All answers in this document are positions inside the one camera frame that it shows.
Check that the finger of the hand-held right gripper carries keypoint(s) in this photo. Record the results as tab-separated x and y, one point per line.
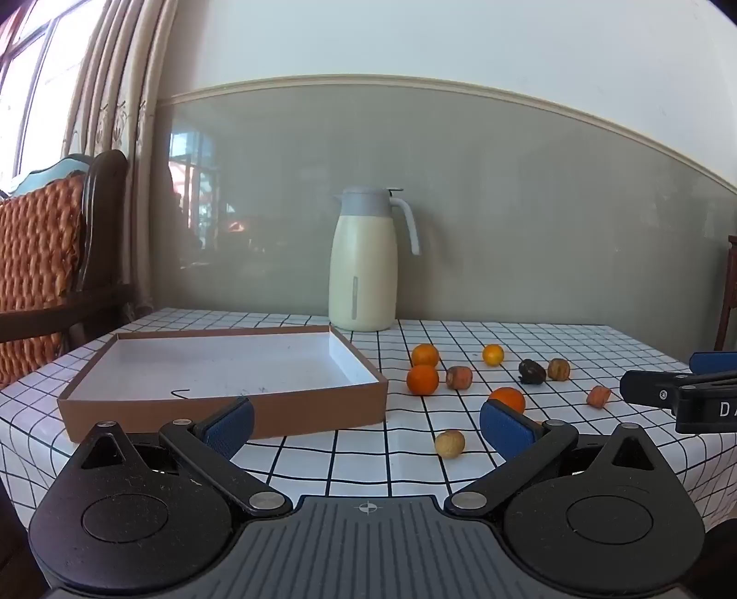
648	389
714	361

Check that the wooden furniture piece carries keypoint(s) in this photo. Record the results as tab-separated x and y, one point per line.
726	288

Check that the cream thermos jug grey lid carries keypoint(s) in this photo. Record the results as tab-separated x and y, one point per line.
363	270

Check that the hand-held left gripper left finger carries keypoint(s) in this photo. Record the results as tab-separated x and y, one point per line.
233	427

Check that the red-framed window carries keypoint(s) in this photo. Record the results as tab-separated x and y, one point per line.
34	86

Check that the white black-grid tablecloth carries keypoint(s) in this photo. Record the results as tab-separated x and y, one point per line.
576	351

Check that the small yellow-orange citrus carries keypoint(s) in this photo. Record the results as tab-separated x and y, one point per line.
493	355

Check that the small yellowish round fruit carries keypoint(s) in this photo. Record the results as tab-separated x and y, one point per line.
449	444

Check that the beige embroidered curtain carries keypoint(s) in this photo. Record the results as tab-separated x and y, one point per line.
132	86

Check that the small reddish-orange fruit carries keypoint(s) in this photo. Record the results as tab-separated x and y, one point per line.
599	396

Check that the orange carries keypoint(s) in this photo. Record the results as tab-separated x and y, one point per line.
425	355
422	380
511	397

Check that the woven orange wooden chair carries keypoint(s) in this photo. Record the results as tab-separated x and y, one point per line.
106	230

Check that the dark shrivelled fruit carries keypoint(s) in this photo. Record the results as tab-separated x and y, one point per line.
531	371

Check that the shallow brown cardboard box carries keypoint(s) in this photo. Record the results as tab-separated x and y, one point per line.
230	363

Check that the brown wrinkled fruit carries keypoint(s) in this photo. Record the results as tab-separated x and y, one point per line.
558	369
459	377

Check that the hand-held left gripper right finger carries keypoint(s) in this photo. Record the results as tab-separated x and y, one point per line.
504	427

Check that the orange woven sofa cushion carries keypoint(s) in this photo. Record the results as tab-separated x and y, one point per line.
40	253

